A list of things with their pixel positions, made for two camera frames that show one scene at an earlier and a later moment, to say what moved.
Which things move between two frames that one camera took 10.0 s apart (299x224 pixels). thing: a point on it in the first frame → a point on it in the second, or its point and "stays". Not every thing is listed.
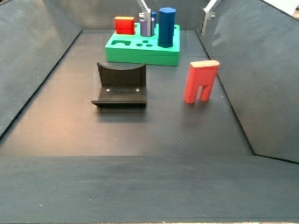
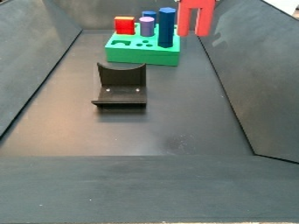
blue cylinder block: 153,18 stays
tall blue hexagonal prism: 165,26 stays
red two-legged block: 201,72 → 204,17
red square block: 124,24 stays
